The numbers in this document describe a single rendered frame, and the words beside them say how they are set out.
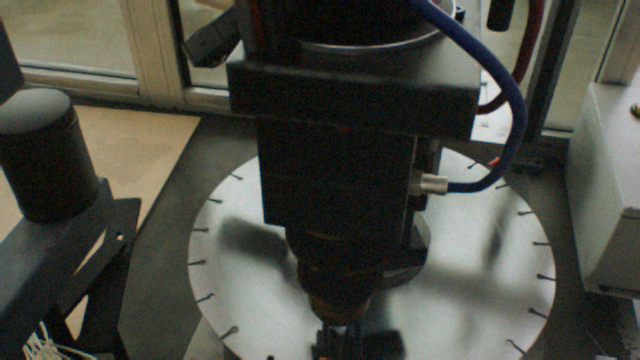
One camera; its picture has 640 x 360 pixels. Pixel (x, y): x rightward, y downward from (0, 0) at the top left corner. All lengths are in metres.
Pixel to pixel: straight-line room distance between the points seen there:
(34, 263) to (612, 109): 0.74
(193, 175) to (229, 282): 0.45
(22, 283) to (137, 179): 0.54
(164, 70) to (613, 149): 0.72
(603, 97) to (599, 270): 0.26
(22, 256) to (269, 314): 0.19
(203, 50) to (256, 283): 0.22
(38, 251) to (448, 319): 0.31
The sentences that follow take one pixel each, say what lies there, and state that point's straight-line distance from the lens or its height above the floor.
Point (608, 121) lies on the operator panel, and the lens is 0.86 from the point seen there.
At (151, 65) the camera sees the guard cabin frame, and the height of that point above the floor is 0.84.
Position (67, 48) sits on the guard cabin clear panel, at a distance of 1.16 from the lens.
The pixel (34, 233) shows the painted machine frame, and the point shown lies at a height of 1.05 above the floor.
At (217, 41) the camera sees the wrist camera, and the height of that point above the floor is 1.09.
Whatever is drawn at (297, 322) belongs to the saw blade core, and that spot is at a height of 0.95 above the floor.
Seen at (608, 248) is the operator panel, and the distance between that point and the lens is 0.77.
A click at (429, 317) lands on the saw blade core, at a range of 0.48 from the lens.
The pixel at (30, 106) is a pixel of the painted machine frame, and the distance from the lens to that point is 0.42.
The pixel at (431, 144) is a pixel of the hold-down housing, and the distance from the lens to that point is 0.34.
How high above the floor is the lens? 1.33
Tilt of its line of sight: 41 degrees down
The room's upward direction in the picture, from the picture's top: straight up
